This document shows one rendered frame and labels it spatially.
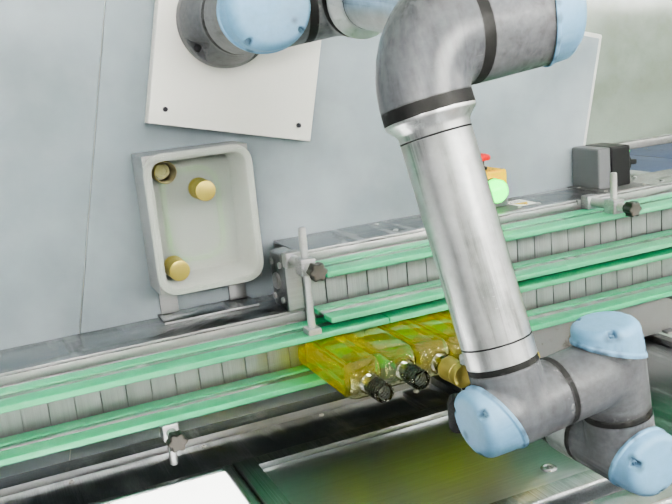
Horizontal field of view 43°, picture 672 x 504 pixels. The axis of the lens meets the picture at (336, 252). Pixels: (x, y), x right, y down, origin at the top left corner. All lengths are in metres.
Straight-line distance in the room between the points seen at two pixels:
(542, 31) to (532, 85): 0.82
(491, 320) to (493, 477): 0.42
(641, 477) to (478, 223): 0.33
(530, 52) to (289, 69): 0.63
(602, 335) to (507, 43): 0.31
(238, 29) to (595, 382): 0.66
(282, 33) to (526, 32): 0.42
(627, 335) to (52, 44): 0.93
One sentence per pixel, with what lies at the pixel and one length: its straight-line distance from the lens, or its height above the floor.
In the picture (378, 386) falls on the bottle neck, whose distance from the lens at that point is 1.19.
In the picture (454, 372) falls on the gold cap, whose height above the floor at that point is 1.16.
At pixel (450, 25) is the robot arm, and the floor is 1.41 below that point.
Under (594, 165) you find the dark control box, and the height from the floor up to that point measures 0.82.
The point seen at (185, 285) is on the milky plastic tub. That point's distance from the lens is 1.38.
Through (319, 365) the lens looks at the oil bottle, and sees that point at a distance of 1.33.
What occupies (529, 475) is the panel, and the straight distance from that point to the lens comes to 1.24.
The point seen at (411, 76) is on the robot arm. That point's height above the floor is 1.40.
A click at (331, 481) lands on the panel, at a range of 1.25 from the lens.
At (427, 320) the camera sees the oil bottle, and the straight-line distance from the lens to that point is 1.40.
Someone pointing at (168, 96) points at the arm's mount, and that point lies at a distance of 1.40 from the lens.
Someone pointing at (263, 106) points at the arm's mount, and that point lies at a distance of 1.45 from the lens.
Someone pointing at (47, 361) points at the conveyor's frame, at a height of 0.87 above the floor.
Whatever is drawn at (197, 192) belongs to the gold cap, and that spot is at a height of 0.81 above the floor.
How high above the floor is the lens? 2.14
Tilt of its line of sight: 64 degrees down
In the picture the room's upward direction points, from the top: 112 degrees clockwise
